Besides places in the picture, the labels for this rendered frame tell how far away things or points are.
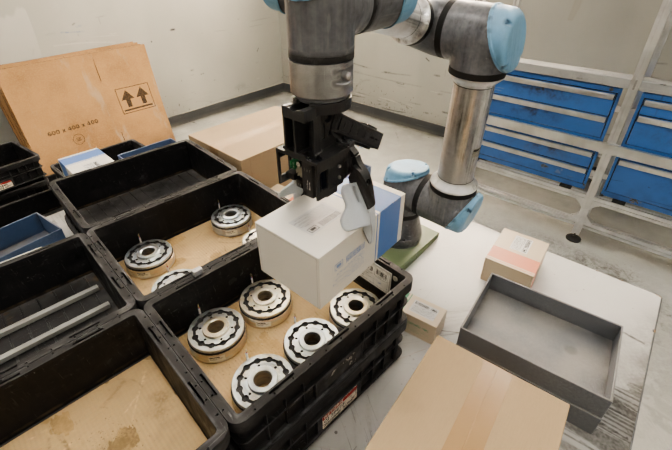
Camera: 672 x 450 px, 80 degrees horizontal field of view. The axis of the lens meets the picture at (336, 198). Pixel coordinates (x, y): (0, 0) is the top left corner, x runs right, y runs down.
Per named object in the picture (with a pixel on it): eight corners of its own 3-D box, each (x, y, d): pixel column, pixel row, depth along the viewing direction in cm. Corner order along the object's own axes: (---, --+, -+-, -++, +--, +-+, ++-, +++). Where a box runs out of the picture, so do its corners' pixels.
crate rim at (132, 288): (240, 177, 112) (239, 169, 111) (311, 221, 94) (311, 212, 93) (87, 239, 89) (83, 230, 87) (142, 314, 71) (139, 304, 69)
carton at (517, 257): (498, 248, 118) (504, 227, 114) (541, 264, 112) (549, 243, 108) (479, 278, 107) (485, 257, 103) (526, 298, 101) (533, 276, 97)
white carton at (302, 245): (344, 212, 73) (345, 169, 68) (400, 239, 67) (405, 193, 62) (261, 270, 60) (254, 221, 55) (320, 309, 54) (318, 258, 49)
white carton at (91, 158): (67, 183, 132) (57, 159, 127) (105, 170, 140) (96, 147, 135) (90, 206, 121) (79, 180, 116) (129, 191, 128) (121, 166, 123)
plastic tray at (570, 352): (456, 343, 84) (460, 327, 81) (487, 287, 98) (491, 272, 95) (602, 418, 71) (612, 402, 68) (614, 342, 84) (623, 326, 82)
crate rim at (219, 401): (311, 221, 94) (311, 213, 93) (415, 286, 76) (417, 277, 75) (143, 314, 71) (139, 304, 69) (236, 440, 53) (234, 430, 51)
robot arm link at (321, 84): (318, 47, 50) (371, 57, 46) (319, 83, 52) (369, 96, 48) (274, 58, 45) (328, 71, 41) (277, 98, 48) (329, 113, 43)
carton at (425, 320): (343, 299, 101) (344, 282, 98) (356, 285, 105) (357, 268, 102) (433, 345, 89) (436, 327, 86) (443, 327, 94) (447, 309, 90)
